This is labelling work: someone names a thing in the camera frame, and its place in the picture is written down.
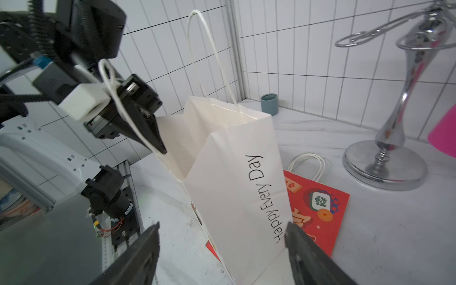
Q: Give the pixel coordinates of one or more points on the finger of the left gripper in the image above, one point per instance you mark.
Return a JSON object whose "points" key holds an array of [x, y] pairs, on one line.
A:
{"points": [[145, 128]]}

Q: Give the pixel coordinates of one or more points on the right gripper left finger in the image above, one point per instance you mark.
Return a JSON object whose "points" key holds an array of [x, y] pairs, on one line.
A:
{"points": [[137, 265]]}

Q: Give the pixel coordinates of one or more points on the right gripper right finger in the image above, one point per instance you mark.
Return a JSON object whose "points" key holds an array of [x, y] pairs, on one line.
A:
{"points": [[309, 263]]}

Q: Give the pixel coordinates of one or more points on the red printed paper bag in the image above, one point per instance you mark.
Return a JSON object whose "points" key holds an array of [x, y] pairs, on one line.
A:
{"points": [[313, 210]]}

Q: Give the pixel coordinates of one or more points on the white Happy Every Day bag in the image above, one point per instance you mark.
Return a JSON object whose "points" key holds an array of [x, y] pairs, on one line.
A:
{"points": [[227, 159]]}

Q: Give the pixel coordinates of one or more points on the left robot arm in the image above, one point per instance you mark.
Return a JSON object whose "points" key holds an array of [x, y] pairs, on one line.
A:
{"points": [[132, 58]]}

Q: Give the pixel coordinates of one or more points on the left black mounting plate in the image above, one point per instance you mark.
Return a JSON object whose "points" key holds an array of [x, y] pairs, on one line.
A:
{"points": [[126, 228]]}

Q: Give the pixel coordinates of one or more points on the grey-green ceramic cup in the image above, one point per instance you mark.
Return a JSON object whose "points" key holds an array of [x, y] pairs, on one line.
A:
{"points": [[270, 104]]}

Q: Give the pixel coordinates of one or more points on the chrome cup holder stand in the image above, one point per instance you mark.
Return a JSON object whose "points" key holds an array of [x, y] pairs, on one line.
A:
{"points": [[385, 162]]}

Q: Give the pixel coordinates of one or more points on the pink plastic wine glass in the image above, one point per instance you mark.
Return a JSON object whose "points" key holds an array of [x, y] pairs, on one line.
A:
{"points": [[443, 136]]}

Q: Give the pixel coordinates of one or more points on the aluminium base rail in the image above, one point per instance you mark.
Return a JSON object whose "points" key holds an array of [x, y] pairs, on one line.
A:
{"points": [[112, 182]]}

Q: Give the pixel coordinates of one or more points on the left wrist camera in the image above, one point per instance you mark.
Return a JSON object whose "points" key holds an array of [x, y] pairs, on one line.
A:
{"points": [[80, 97]]}

